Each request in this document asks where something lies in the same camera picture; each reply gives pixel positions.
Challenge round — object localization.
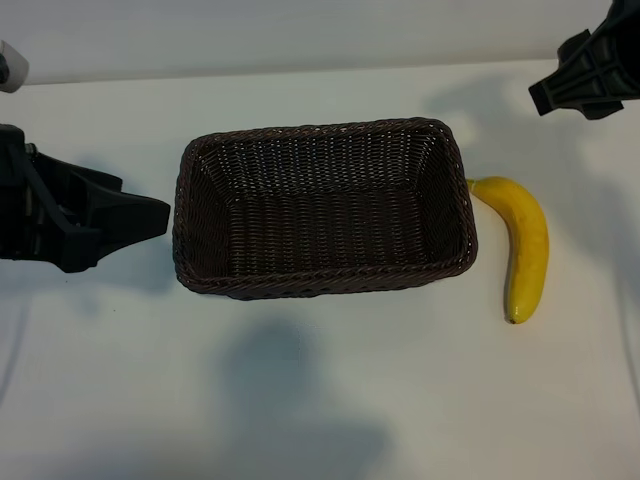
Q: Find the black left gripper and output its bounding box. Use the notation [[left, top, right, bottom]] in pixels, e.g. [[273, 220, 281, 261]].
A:
[[0, 123, 172, 274]]

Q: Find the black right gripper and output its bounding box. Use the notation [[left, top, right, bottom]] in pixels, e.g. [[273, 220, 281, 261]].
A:
[[528, 0, 640, 120]]

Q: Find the yellow banana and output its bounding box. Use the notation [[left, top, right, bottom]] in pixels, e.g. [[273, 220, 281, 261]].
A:
[[465, 175, 550, 325]]

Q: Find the dark brown wicker basket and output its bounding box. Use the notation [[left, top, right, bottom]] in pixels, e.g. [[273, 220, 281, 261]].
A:
[[172, 117, 479, 302]]

